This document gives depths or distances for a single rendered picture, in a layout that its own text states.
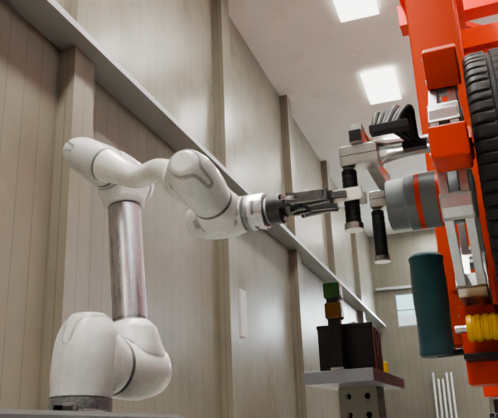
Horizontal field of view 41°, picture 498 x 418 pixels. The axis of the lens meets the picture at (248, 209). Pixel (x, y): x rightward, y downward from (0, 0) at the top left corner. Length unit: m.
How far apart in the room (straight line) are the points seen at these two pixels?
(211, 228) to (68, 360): 0.47
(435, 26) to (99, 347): 1.52
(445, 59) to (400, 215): 0.38
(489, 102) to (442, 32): 0.99
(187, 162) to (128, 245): 0.57
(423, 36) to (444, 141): 1.08
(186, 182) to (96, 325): 0.47
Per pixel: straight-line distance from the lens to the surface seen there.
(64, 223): 5.22
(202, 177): 1.49
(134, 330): 1.88
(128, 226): 2.03
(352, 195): 1.55
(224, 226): 1.61
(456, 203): 1.43
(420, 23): 2.45
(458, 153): 1.37
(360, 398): 1.81
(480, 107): 1.44
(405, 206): 1.66
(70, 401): 1.70
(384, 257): 1.86
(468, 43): 4.63
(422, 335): 1.75
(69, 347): 1.72
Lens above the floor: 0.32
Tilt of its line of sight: 19 degrees up
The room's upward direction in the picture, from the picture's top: 2 degrees counter-clockwise
